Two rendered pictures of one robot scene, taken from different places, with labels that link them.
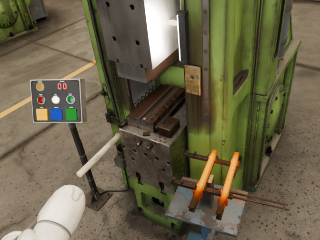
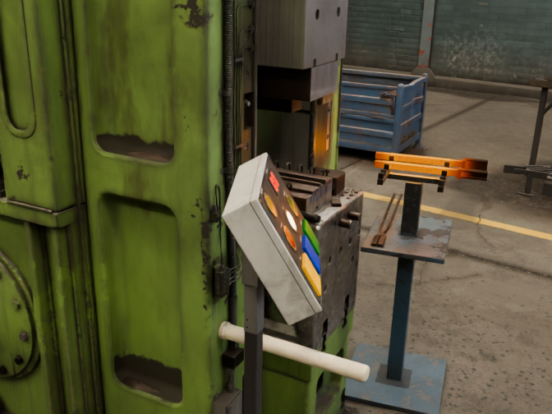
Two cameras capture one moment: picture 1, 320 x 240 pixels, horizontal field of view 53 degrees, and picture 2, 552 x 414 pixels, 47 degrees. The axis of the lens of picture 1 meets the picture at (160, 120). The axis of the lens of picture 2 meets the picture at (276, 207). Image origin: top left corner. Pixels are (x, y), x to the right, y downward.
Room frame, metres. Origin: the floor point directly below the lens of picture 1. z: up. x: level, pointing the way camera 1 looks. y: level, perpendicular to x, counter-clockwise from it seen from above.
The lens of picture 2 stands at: (2.00, 1.96, 1.62)
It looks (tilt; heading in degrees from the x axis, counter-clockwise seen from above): 21 degrees down; 261
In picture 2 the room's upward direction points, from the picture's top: 1 degrees clockwise
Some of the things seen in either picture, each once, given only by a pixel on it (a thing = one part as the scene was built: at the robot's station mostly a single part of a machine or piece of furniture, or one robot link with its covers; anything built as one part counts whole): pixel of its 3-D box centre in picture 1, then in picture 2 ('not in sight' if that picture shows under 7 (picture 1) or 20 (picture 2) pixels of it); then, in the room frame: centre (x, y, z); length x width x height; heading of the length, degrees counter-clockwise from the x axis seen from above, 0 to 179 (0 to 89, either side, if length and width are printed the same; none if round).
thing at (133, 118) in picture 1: (157, 105); (260, 185); (1.75, 0.00, 0.96); 0.42 x 0.20 x 0.09; 144
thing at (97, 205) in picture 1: (95, 195); not in sight; (1.85, 0.63, 0.05); 0.22 x 0.22 x 0.09; 54
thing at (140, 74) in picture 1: (151, 55); (261, 73); (1.75, 0.00, 1.32); 0.42 x 0.20 x 0.10; 144
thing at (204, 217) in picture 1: (207, 204); (408, 235); (1.14, -0.21, 0.67); 0.40 x 0.30 x 0.02; 63
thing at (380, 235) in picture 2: (232, 194); (388, 217); (1.18, -0.36, 0.68); 0.60 x 0.04 x 0.01; 64
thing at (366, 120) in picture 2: not in sight; (352, 111); (0.38, -3.87, 0.36); 1.20 x 0.80 x 0.72; 142
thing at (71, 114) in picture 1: (71, 114); (309, 237); (1.70, 0.56, 1.01); 0.07 x 0.05 x 0.07; 79
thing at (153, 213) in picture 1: (173, 181); (262, 364); (1.73, -0.05, 0.23); 0.55 x 0.37 x 0.47; 144
